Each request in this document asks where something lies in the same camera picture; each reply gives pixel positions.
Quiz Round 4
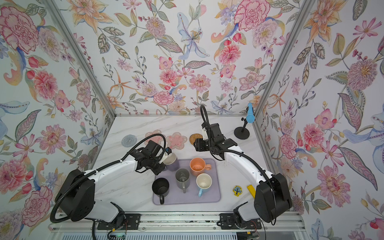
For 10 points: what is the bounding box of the pink flower coaster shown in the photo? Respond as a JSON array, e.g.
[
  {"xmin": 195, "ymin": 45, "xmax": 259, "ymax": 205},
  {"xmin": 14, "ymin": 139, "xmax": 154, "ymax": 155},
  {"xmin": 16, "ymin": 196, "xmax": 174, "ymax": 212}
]
[
  {"xmin": 166, "ymin": 132, "xmax": 188, "ymax": 150},
  {"xmin": 145, "ymin": 130, "xmax": 165, "ymax": 147}
]

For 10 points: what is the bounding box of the purple mug white inside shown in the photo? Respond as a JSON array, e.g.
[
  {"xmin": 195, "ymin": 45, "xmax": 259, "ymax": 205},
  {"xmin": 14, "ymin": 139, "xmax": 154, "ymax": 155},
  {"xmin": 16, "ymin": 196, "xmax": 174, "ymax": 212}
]
[{"xmin": 163, "ymin": 153, "xmax": 180, "ymax": 172}]

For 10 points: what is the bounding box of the woven rattan coaster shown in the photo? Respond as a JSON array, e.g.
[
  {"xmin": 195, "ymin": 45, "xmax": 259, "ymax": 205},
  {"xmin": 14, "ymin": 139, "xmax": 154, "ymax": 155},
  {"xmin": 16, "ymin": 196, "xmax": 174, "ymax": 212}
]
[{"xmin": 189, "ymin": 134, "xmax": 203, "ymax": 145}]

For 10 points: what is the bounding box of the grey knitted round coaster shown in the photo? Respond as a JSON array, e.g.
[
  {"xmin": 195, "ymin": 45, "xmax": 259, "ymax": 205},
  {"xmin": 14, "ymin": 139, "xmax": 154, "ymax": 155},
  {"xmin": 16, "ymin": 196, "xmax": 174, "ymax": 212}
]
[{"xmin": 121, "ymin": 135, "xmax": 137, "ymax": 148}]

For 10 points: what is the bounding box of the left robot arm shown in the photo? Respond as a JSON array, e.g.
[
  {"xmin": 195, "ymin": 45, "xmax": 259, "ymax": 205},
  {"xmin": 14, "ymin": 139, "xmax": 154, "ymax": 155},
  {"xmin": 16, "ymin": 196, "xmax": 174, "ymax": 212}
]
[{"xmin": 50, "ymin": 141, "xmax": 172, "ymax": 228}]

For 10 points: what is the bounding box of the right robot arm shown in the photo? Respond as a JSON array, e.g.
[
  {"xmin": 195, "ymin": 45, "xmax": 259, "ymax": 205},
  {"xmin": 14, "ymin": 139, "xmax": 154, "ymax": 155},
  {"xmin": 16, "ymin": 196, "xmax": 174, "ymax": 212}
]
[{"xmin": 194, "ymin": 123, "xmax": 293, "ymax": 224}]

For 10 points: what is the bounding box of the blue microphone on stand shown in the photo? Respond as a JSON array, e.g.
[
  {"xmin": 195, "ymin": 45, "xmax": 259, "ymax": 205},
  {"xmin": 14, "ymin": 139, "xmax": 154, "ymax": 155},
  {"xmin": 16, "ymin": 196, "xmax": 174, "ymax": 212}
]
[{"xmin": 234, "ymin": 103, "xmax": 256, "ymax": 140}]

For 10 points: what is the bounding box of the orange mug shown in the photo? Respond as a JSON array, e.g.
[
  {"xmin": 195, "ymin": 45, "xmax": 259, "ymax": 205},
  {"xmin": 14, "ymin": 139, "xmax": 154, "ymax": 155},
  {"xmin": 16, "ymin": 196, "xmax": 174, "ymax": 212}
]
[{"xmin": 190, "ymin": 158, "xmax": 212, "ymax": 177}]

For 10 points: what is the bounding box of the grey mug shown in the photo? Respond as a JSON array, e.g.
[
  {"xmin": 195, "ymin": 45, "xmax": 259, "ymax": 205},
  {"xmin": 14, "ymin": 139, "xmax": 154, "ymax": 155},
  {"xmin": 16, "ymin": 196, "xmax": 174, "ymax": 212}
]
[{"xmin": 175, "ymin": 169, "xmax": 190, "ymax": 194}]

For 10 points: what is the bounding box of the black mug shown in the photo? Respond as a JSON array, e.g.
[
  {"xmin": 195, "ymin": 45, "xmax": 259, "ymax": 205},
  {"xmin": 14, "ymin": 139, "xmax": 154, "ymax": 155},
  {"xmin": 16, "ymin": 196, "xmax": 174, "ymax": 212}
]
[{"xmin": 152, "ymin": 178, "xmax": 170, "ymax": 205}]

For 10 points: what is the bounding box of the light blue mug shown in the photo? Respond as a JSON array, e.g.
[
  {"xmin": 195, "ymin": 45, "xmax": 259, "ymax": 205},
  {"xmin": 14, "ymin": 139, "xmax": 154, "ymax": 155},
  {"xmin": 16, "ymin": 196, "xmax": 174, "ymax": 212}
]
[{"xmin": 196, "ymin": 173, "xmax": 213, "ymax": 197}]

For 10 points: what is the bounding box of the lavender tray mat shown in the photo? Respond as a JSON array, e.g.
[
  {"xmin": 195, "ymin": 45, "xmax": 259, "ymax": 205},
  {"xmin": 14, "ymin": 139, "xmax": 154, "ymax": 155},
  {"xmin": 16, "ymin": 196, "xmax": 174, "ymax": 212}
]
[{"xmin": 152, "ymin": 158, "xmax": 222, "ymax": 206}]

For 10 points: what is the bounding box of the yellow blue sticker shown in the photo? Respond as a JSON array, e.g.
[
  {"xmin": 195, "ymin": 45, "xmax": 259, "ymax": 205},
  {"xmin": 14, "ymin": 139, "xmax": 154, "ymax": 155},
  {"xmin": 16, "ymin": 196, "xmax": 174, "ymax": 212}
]
[{"xmin": 233, "ymin": 185, "xmax": 243, "ymax": 197}]

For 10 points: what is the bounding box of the yellow tag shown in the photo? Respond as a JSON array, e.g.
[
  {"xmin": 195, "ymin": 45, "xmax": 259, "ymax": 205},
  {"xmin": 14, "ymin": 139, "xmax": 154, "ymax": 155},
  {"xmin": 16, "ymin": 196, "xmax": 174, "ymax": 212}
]
[{"xmin": 247, "ymin": 185, "xmax": 256, "ymax": 198}]

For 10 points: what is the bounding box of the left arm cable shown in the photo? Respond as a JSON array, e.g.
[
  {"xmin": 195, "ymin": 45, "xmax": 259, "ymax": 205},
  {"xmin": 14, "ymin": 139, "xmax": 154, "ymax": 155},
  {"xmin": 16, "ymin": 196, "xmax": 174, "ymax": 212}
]
[{"xmin": 49, "ymin": 133, "xmax": 167, "ymax": 224}]

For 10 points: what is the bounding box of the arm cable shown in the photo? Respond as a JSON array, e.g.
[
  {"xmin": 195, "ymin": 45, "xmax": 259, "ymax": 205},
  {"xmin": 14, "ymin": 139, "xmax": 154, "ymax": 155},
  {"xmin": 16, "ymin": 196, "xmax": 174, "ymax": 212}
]
[
  {"xmin": 199, "ymin": 104, "xmax": 278, "ymax": 226},
  {"xmin": 49, "ymin": 133, "xmax": 167, "ymax": 224}
]

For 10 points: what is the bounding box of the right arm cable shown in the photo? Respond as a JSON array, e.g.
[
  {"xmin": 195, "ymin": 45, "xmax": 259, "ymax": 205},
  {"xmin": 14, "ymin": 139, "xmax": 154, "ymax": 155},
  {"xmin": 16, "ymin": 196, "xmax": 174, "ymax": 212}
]
[{"xmin": 199, "ymin": 104, "xmax": 278, "ymax": 226}]

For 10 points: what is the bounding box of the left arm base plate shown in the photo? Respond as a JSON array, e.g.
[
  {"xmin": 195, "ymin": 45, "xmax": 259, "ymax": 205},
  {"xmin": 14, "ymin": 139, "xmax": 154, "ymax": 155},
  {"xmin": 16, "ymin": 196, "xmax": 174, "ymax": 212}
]
[{"xmin": 97, "ymin": 214, "xmax": 141, "ymax": 231}]

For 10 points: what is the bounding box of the aluminium front rail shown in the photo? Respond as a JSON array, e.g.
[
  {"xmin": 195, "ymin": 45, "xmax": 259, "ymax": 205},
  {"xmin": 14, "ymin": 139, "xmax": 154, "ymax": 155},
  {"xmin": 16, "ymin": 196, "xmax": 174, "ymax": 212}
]
[{"xmin": 47, "ymin": 211, "xmax": 307, "ymax": 233}]

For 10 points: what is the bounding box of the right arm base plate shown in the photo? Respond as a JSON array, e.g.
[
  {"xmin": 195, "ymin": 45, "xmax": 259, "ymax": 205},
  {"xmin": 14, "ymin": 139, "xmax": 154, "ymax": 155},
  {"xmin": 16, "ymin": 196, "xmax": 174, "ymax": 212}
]
[{"xmin": 216, "ymin": 213, "xmax": 262, "ymax": 231}]

